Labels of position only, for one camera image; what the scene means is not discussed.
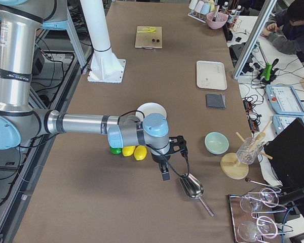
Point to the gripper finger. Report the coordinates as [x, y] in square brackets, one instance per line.
[167, 171]
[161, 170]

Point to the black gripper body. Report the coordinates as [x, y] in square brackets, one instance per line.
[158, 159]

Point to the wine glass rack tray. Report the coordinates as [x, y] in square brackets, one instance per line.
[252, 216]

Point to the cream rectangular tray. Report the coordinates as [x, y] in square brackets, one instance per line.
[210, 75]

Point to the yellow lemon far from lime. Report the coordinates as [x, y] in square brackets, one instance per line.
[140, 153]

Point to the metal scoop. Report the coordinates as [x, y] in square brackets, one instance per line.
[194, 189]

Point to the yellow lemon near lime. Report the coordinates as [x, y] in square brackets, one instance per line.
[128, 151]

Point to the green lime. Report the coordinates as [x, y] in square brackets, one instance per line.
[115, 151]

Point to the cream round plate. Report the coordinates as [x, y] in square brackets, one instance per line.
[148, 108]

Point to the mint green bowl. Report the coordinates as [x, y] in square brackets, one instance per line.
[216, 143]

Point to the wooden cup stand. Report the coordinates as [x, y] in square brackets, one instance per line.
[235, 169]

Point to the grey folded cloth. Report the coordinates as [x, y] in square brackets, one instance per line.
[216, 101]

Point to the clear glass mug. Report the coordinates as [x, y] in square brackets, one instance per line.
[249, 151]

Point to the wooden cutting board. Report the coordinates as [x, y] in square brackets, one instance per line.
[144, 40]

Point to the lower blue teach pendant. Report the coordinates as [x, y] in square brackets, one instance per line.
[281, 122]

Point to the blue teach pendant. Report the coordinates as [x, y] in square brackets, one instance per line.
[281, 122]
[284, 100]

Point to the black computer monitor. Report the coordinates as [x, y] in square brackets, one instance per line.
[287, 150]

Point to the upper blue teach pendant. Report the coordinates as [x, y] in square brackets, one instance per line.
[284, 100]

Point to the pink bowl with ice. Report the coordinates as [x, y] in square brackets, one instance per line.
[219, 22]

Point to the metal muddler in bowl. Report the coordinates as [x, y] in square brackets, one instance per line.
[215, 13]

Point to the white cup rack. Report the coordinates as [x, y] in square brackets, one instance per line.
[199, 9]

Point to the person in grey sweater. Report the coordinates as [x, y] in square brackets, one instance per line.
[286, 30]

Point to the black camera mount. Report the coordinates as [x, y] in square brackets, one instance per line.
[178, 144]

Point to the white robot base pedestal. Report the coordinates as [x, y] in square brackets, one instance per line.
[105, 66]

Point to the green handled grabber tool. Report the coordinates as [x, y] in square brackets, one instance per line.
[268, 74]

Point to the aluminium frame post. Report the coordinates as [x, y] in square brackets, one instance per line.
[255, 32]

